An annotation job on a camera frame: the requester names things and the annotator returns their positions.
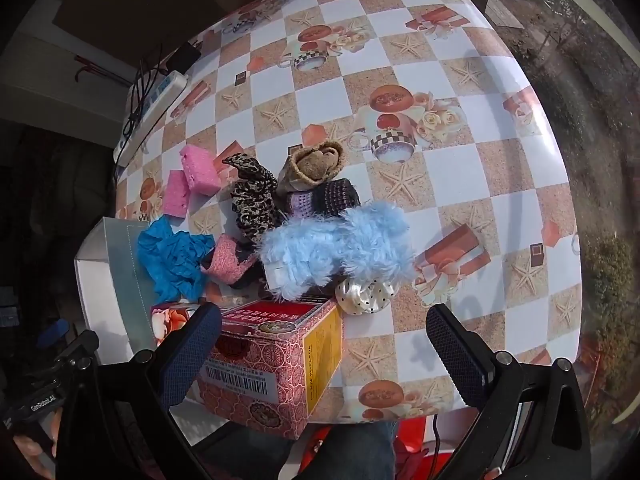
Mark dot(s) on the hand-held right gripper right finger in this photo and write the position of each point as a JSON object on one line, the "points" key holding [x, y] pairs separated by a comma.
{"points": [[457, 360]]}

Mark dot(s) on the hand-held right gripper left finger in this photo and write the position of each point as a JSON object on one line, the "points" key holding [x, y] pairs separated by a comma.
{"points": [[192, 355]]}

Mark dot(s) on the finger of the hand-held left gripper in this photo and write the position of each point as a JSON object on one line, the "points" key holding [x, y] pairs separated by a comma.
{"points": [[52, 332]]}

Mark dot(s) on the white cardboard box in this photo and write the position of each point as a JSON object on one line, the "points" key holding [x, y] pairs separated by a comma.
{"points": [[115, 300]]}

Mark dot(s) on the blue glove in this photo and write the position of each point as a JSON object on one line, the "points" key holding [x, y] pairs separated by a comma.
{"points": [[172, 260]]}

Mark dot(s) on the white polka dot scrunchie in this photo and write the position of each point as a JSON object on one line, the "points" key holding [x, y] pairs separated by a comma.
{"points": [[357, 297]]}

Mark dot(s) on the light blue fluffy cloth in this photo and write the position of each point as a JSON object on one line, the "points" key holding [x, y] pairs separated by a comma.
{"points": [[350, 245]]}

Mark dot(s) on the pink sponge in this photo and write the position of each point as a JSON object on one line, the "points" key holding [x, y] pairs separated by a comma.
{"points": [[200, 170], [176, 195]]}

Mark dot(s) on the leopard print scrunchie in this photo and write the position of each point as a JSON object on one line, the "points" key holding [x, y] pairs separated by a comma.
{"points": [[252, 200]]}

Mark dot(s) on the purple and black knit cloth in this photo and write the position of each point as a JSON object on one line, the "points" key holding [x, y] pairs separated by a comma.
{"points": [[335, 195]]}

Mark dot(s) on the person's left hand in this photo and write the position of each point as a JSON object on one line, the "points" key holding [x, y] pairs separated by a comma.
{"points": [[31, 449]]}

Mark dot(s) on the printed tissue box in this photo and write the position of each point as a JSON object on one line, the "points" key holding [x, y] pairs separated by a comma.
{"points": [[170, 322]]}

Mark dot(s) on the red patterned carton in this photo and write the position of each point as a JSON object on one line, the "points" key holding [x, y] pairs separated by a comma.
{"points": [[270, 355]]}

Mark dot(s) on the person's leg in jeans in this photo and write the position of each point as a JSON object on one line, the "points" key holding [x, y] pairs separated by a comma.
{"points": [[350, 452]]}

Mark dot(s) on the white power strip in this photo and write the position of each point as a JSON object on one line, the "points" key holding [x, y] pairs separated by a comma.
{"points": [[160, 92]]}

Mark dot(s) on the checkered printed tablecloth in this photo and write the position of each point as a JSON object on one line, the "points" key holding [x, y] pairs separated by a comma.
{"points": [[350, 85]]}

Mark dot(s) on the black power adapter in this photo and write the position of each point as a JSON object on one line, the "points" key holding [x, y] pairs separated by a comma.
{"points": [[184, 57]]}

